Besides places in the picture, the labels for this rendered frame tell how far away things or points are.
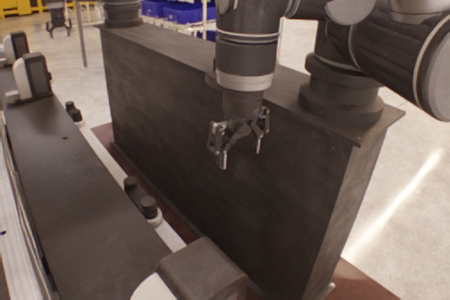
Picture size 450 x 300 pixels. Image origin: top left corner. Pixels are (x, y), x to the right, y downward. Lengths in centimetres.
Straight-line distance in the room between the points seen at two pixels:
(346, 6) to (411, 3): 11
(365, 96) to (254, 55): 42
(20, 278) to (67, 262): 15
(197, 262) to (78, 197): 35
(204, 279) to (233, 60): 34
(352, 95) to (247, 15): 42
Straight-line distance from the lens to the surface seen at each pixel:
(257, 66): 51
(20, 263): 37
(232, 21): 49
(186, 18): 297
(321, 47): 82
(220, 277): 29
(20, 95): 107
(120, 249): 50
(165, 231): 56
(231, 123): 57
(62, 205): 60
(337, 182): 87
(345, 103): 82
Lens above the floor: 125
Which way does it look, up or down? 30 degrees down
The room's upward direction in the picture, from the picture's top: 3 degrees clockwise
